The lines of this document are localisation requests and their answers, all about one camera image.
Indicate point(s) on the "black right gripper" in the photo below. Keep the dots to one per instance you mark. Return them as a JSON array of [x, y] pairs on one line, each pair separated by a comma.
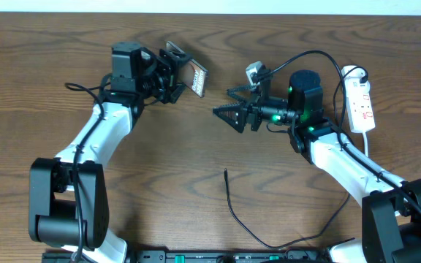
[[243, 108]]

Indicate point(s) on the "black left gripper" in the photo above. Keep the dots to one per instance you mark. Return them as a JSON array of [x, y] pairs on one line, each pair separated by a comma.
[[169, 70]]

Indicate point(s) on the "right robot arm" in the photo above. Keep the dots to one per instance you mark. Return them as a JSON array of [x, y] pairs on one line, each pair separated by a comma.
[[391, 206]]

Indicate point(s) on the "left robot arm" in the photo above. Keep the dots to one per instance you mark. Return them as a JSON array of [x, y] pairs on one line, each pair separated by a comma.
[[68, 206]]

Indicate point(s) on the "white power strip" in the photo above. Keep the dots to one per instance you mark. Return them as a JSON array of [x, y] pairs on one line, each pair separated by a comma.
[[359, 108]]

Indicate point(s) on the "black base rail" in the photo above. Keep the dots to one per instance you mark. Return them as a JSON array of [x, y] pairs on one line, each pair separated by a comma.
[[297, 255]]

